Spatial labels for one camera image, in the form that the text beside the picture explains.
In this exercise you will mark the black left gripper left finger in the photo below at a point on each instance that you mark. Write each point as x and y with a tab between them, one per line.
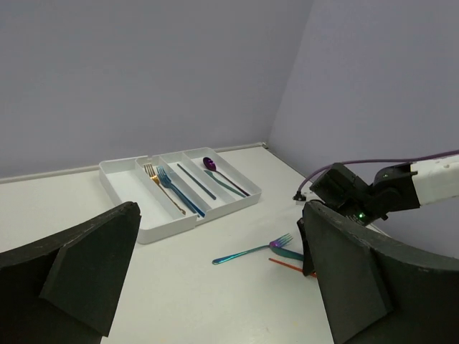
65	288

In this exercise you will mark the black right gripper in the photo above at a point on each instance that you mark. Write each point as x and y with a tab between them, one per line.
345	193

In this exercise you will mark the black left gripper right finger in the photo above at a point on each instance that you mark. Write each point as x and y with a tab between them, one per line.
376	289

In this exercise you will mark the orange chopstick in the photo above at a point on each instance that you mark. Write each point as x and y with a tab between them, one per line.
298	269

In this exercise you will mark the teal metal knife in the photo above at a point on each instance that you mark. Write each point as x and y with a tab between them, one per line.
287	253

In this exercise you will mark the iridescent green fork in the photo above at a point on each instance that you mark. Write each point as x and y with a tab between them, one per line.
277	243

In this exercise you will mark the blue metal fork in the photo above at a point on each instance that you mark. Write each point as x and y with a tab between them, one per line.
175	190
183	195

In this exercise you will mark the ornate gold fork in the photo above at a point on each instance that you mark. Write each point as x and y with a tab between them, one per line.
149	169

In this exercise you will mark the dark chopstick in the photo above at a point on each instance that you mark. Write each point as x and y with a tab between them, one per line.
197	182

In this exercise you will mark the teal metal spoon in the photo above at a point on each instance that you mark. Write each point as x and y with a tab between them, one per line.
224	185

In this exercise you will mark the purple metal spoon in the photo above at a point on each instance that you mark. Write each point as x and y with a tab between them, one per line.
210	165

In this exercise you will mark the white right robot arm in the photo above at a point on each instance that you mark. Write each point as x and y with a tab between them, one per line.
436	180

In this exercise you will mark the white plastic cutlery tray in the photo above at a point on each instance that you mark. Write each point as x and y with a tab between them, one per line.
125	180

